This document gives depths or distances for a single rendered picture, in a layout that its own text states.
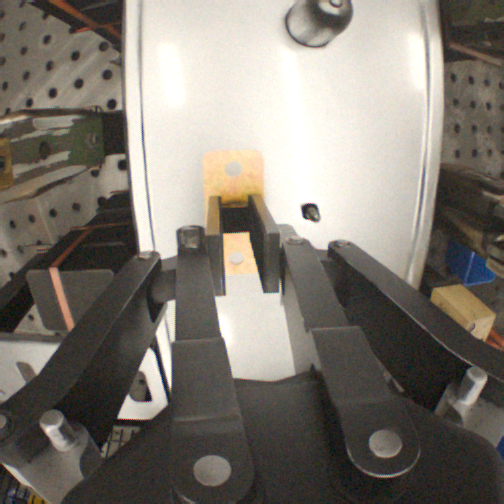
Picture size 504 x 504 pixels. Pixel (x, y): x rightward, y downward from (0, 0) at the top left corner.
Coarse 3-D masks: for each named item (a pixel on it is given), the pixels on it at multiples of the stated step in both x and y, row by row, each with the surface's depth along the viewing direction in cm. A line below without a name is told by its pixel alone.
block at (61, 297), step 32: (128, 192) 48; (96, 224) 35; (128, 224) 33; (64, 256) 25; (96, 256) 26; (128, 256) 28; (32, 288) 24; (64, 288) 24; (96, 288) 24; (64, 320) 25
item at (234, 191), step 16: (208, 160) 19; (224, 160) 19; (240, 160) 19; (256, 160) 19; (208, 176) 20; (224, 176) 20; (240, 176) 20; (256, 176) 20; (208, 192) 20; (224, 192) 20; (240, 192) 20; (256, 192) 20; (224, 208) 20; (240, 208) 20; (224, 224) 20; (240, 224) 20; (224, 240) 21; (240, 240) 21; (224, 256) 22; (240, 272) 22; (256, 272) 22
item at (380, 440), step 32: (288, 256) 12; (288, 288) 11; (320, 288) 10; (288, 320) 11; (320, 320) 8; (320, 352) 6; (352, 352) 6; (320, 384) 6; (352, 384) 5; (384, 384) 5; (352, 416) 5; (384, 416) 4; (352, 448) 4; (384, 448) 4; (416, 448) 4; (352, 480) 4; (384, 480) 3
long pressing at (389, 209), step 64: (128, 0) 15; (192, 0) 15; (256, 0) 16; (384, 0) 16; (128, 64) 17; (192, 64) 17; (256, 64) 17; (320, 64) 18; (384, 64) 18; (128, 128) 18; (192, 128) 19; (256, 128) 19; (320, 128) 19; (384, 128) 20; (192, 192) 20; (320, 192) 21; (384, 192) 21; (384, 256) 23; (256, 320) 24
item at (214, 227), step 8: (208, 200) 19; (216, 200) 19; (208, 208) 17; (216, 208) 17; (208, 216) 16; (216, 216) 16; (208, 224) 15; (216, 224) 15; (208, 232) 14; (216, 232) 14; (208, 240) 13; (216, 240) 13; (208, 248) 14; (216, 248) 14; (208, 256) 14; (216, 256) 14; (216, 264) 14; (224, 264) 14; (216, 272) 14; (224, 272) 14; (216, 280) 14; (224, 280) 14; (216, 288) 14; (224, 288) 14; (216, 296) 15
